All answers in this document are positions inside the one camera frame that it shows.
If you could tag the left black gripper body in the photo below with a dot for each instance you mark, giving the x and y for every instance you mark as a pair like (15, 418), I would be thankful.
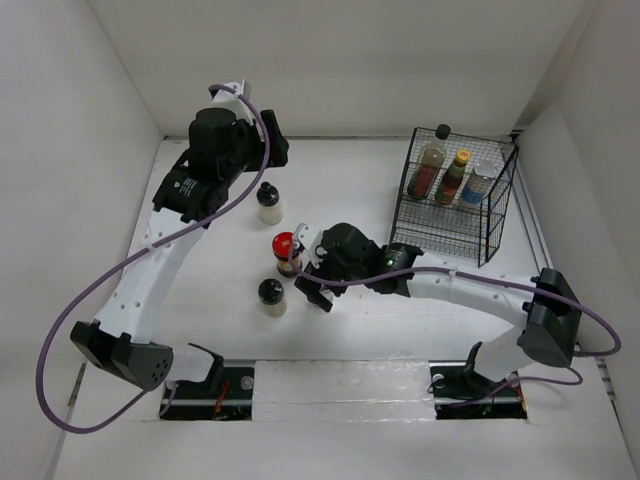
(250, 154)

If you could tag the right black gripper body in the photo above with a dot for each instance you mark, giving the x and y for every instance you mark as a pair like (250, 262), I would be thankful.
(331, 265)

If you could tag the red lid sauce jar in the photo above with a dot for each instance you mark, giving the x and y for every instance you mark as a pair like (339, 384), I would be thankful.
(285, 255)

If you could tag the yellow cap chili sauce bottle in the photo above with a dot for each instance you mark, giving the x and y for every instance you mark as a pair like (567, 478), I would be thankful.
(452, 178)

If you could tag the tall dark sauce bottle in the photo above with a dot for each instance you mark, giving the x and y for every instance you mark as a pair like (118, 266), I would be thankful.
(432, 159)

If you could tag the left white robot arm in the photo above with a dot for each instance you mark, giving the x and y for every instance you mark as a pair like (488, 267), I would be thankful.
(119, 340)

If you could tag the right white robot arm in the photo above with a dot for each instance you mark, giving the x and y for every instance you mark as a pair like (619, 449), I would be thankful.
(541, 311)

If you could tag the black cap shaker near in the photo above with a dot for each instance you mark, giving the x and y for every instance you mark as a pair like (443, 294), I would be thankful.
(272, 298)

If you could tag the black cap shaker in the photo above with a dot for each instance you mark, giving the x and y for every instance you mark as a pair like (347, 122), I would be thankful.
(272, 298)
(270, 208)

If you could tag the black cap shaker far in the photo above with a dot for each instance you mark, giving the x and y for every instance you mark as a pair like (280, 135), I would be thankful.
(270, 208)

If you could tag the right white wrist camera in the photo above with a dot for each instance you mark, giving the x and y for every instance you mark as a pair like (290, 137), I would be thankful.
(308, 238)

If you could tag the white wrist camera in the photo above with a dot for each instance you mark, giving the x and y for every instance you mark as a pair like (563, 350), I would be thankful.
(308, 238)
(229, 100)

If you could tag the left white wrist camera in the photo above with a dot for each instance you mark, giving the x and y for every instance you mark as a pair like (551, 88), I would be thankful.
(229, 100)

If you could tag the black wire rack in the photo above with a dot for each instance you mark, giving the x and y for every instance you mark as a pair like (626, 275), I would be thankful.
(456, 229)

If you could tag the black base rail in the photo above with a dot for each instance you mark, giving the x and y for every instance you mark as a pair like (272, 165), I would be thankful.
(397, 391)

